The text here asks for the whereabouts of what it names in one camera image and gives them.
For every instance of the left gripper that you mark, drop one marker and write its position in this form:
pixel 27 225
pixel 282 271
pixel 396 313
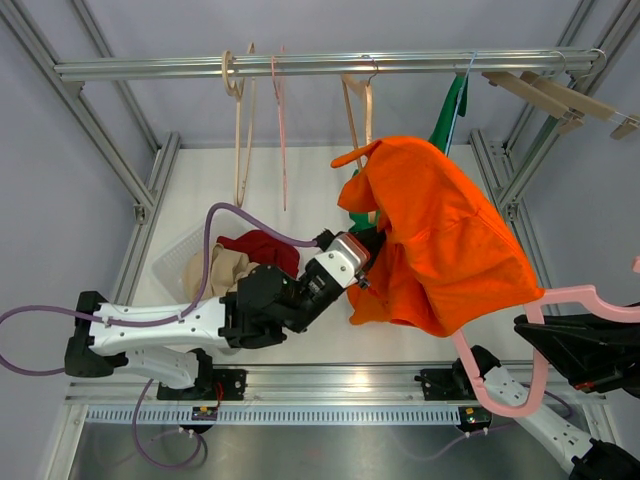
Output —
pixel 362 282

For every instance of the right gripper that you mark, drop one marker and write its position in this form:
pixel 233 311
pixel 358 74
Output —
pixel 595 352

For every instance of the red t shirt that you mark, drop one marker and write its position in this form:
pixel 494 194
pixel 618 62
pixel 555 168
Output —
pixel 262 248

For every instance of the orange t shirt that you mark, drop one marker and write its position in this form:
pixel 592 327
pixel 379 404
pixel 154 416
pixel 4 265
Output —
pixel 448 258

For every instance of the beige t shirt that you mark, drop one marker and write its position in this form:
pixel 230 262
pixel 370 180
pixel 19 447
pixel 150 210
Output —
pixel 225 269

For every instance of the pink wire hanger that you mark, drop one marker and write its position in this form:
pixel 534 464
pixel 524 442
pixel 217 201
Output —
pixel 278 83

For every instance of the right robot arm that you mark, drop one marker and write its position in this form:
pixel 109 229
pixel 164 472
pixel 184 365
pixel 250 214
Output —
pixel 577 452

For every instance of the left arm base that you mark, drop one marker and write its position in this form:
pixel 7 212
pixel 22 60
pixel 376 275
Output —
pixel 212 386

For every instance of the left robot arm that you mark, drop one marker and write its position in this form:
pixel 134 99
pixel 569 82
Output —
pixel 168 344

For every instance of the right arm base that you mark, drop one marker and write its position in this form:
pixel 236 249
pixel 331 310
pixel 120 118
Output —
pixel 452 383

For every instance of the green t shirt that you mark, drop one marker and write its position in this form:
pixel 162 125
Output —
pixel 438 138

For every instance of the wooden clip hanger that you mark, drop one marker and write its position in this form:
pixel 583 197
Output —
pixel 625 124
pixel 530 95

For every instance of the blue hanger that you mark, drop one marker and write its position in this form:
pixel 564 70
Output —
pixel 463 88

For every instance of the white plastic basket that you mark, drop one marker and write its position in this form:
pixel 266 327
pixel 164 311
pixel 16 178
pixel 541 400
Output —
pixel 167 266

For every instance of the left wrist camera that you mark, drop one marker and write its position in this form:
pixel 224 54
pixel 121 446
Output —
pixel 344 259

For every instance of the front aluminium rail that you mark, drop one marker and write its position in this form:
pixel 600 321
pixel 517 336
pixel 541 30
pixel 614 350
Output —
pixel 312 384

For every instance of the white cable duct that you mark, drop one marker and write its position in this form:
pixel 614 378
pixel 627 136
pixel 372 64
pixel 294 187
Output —
pixel 274 415

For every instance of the aluminium hanging rail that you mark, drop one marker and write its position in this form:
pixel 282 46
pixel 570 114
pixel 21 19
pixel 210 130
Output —
pixel 551 60

